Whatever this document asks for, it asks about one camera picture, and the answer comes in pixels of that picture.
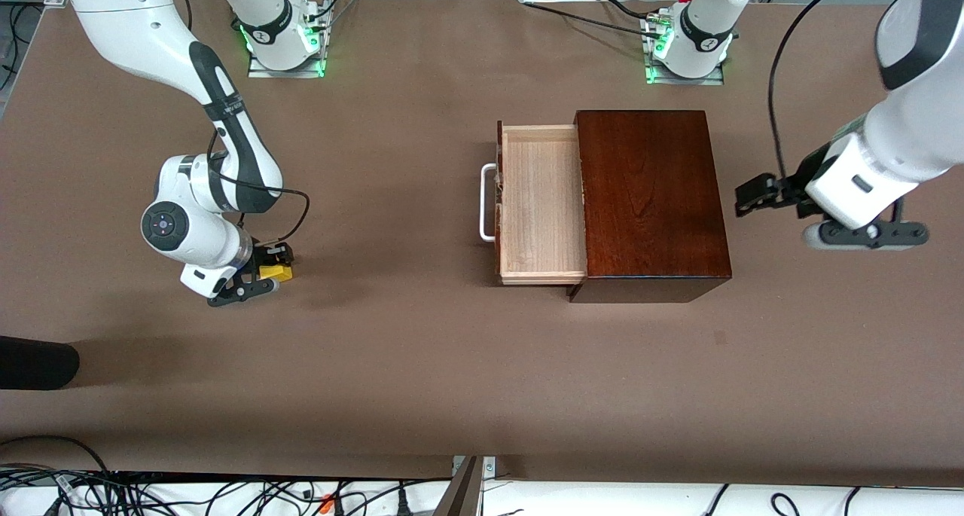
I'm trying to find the black cylinder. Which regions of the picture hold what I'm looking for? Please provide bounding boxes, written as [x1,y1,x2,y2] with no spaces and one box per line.
[0,335,81,391]

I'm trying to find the black looped cable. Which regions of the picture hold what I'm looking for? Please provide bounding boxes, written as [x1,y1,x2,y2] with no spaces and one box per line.
[0,435,110,475]

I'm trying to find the black cable across table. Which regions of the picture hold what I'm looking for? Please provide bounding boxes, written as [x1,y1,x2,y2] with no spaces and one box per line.
[523,0,656,38]

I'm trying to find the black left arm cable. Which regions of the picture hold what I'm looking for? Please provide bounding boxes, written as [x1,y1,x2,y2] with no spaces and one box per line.
[767,0,874,182]

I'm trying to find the aluminium frame post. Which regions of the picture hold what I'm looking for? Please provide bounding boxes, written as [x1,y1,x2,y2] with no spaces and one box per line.
[433,456,498,516]

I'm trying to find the light wood drawer white handle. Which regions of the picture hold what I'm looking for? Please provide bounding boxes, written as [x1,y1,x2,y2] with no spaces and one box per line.
[480,121,589,286]

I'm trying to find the dark brown wooden cabinet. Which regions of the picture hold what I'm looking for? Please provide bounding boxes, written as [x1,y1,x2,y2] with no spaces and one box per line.
[569,110,734,304]

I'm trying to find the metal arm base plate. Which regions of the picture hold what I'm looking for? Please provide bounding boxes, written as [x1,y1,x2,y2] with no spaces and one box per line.
[247,0,326,78]
[644,15,725,86]

